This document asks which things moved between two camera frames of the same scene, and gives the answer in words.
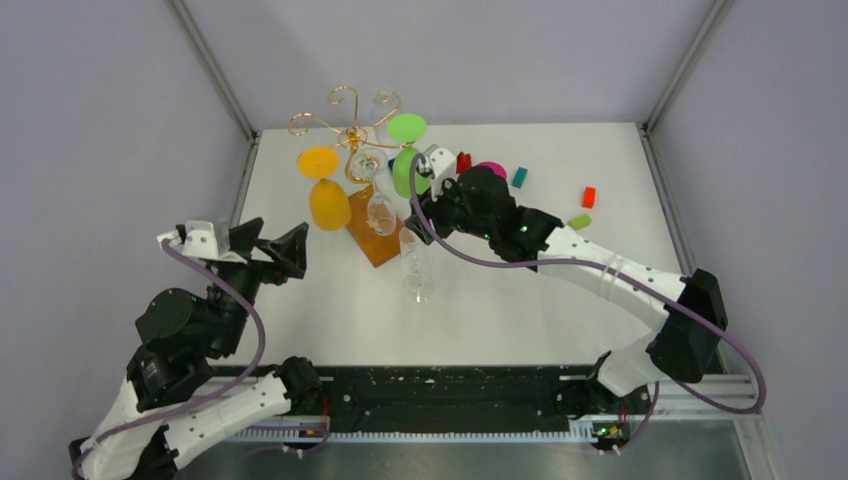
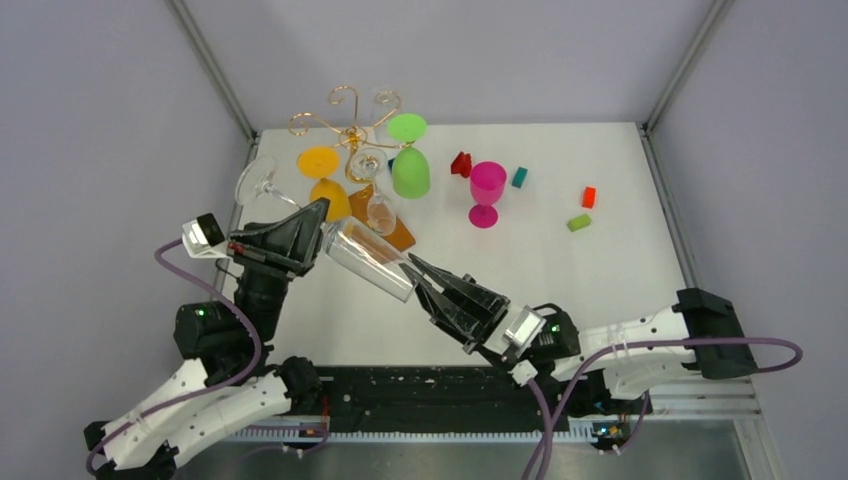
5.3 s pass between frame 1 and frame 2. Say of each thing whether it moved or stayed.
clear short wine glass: stayed
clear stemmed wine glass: stayed
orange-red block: stayed
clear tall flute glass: moved
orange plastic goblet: stayed
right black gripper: moved
